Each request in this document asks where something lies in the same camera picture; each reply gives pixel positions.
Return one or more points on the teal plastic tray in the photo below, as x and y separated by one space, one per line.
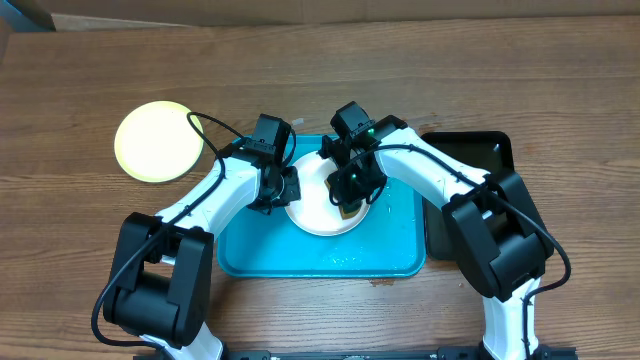
389 241

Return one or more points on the black water tray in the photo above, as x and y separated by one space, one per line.
489 150

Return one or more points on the brown cardboard backdrop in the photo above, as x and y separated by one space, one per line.
261 12

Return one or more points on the yellow plate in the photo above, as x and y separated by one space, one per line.
156 142

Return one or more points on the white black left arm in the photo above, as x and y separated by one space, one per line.
160 278

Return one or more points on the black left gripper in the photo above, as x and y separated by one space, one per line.
293 195

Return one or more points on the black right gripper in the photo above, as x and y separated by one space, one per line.
351 195

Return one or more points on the green yellow sponge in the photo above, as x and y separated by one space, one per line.
352 212

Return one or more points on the white plate with ketchup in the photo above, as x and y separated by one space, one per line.
313 212

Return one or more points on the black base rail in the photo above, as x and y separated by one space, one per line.
443 353

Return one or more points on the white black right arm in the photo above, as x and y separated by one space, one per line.
499 240

